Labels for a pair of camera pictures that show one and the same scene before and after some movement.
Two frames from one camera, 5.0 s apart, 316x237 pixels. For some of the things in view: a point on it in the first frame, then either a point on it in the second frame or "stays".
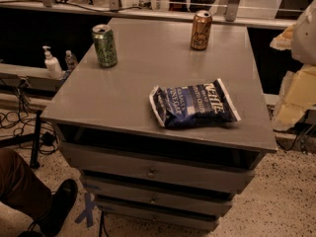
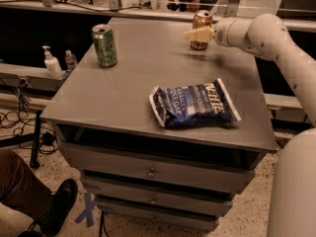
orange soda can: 201,30 stays
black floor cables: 30,130 stays
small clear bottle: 71,60 stays
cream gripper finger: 297,95 -> 231,32
